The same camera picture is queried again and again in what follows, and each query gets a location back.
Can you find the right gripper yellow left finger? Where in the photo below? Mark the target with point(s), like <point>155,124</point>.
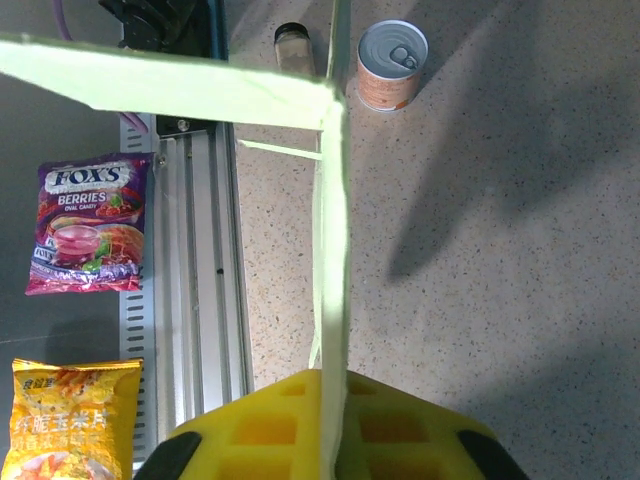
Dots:
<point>240,430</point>

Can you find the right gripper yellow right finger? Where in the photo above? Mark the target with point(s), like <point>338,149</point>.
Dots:
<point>415,430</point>

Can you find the light green paper box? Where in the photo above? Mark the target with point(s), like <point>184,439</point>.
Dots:
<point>332,250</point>

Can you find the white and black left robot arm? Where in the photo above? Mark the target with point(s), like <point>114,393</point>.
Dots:
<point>155,22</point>

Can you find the yellow snack bag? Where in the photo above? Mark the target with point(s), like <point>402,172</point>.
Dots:
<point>70,425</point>

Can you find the purple Fox's candy bag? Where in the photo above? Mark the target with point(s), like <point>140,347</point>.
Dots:
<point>90,225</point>

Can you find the orange tin can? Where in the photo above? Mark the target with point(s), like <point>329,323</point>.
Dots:
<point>392,65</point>

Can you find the glass spice jar black lid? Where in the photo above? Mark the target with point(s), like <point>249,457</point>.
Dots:
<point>294,50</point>

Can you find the aluminium front frame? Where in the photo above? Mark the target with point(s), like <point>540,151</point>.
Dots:
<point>200,250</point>

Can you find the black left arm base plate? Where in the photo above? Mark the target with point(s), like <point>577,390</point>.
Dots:
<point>167,125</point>

